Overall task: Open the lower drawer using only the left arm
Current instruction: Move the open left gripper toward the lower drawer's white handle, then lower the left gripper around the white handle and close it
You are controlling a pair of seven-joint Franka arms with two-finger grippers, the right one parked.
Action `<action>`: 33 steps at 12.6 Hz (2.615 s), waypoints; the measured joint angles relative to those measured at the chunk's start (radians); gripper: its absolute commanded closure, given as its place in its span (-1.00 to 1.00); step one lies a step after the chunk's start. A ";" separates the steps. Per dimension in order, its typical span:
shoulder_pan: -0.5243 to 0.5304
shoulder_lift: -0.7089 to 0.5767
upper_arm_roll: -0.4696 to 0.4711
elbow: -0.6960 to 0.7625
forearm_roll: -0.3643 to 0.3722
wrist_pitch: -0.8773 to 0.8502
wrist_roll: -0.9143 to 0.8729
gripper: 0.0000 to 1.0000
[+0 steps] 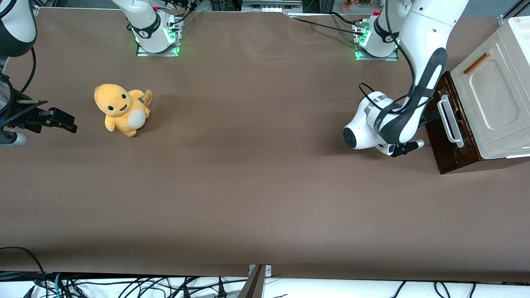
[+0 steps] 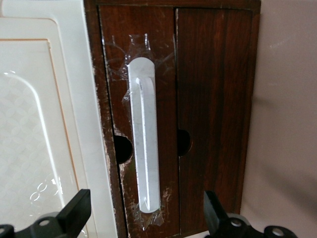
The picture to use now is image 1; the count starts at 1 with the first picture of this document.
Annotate white drawer handle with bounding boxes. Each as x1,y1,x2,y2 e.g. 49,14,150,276
437,94,465,149

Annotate long black table cable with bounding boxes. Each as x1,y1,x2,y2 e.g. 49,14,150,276
289,17,366,37

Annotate short black table cable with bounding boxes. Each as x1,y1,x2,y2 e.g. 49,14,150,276
329,11,360,25

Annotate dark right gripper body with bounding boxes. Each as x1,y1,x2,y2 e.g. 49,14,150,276
0,73,19,127

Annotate black base cable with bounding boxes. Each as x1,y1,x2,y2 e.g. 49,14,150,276
166,0,203,30

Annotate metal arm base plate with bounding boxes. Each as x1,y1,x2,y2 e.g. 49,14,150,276
136,14,182,58
354,21,400,62

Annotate black looped cable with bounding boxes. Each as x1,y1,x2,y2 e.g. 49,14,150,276
0,247,49,298

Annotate dark wood drawer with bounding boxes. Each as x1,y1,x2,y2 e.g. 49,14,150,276
424,71,484,175

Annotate grey electronics box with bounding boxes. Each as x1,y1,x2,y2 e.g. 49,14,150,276
241,0,304,13

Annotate brown table cover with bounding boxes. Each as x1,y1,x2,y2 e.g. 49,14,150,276
0,7,530,283

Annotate dark metal bar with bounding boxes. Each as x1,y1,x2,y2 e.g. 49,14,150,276
237,265,267,298

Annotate orange drawer handle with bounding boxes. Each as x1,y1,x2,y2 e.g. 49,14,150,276
463,52,491,75

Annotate cream drawer cabinet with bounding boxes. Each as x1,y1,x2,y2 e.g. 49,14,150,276
450,16,530,161

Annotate small orange objects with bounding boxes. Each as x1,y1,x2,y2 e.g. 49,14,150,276
342,0,373,11

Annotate yellow plush toy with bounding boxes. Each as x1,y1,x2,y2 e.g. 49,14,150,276
94,83,153,138

